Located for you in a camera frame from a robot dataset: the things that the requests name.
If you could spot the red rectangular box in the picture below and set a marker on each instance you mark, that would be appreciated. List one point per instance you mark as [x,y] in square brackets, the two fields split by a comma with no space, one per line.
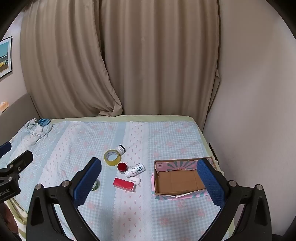
[123,184]

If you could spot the green patterned cloth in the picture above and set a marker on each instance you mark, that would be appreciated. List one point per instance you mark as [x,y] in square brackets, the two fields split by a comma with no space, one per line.
[16,212]

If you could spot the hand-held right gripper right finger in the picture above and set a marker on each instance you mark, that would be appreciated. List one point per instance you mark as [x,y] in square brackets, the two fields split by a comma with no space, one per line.
[210,183]

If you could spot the white jar black lid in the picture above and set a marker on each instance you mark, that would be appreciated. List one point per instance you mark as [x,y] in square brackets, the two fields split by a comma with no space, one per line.
[121,149]

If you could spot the green jar white lid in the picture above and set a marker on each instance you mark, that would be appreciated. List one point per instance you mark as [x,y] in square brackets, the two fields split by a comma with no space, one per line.
[95,186]

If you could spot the white patterned bottle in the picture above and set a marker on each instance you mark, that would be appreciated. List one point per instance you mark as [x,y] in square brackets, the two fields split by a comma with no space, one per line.
[135,170]

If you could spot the dark bed frame rail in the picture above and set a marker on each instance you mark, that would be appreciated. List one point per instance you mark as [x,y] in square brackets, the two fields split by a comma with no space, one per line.
[214,154]

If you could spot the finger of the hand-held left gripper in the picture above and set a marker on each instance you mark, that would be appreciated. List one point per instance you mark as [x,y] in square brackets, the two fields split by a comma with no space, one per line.
[22,158]
[4,149]

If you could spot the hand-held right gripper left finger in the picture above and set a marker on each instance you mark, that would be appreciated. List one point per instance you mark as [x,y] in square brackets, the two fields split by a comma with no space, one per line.
[88,178]

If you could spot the blue patterned packet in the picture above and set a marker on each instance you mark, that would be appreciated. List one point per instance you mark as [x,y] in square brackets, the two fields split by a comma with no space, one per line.
[44,122]

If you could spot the dark brown cloth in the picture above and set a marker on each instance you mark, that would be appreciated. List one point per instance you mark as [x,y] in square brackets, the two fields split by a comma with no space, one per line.
[5,217]

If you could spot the red round jar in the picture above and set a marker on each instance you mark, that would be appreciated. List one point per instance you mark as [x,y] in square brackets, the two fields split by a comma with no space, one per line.
[122,167]

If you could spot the crumpled pale blue cloth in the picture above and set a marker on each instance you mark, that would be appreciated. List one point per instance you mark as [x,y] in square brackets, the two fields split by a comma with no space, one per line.
[34,132]

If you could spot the wall poster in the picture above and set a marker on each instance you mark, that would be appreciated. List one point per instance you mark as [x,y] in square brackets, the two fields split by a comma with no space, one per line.
[5,58]

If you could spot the pink cardboard box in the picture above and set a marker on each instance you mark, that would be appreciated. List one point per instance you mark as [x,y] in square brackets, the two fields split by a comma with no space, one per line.
[178,182]

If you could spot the small orange packet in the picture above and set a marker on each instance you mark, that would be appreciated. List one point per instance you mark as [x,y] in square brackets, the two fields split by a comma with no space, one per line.
[4,107]

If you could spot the yellow tape roll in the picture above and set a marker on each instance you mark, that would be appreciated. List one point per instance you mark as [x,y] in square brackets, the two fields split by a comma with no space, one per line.
[112,157]

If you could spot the small white case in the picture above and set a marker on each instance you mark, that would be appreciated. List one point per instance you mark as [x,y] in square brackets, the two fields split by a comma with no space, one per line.
[134,181]

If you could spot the beige curtain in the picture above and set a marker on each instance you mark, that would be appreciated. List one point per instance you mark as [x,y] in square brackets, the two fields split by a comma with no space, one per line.
[62,58]
[159,58]

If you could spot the grey beige headboard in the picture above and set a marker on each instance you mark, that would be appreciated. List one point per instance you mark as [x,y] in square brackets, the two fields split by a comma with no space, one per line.
[20,109]

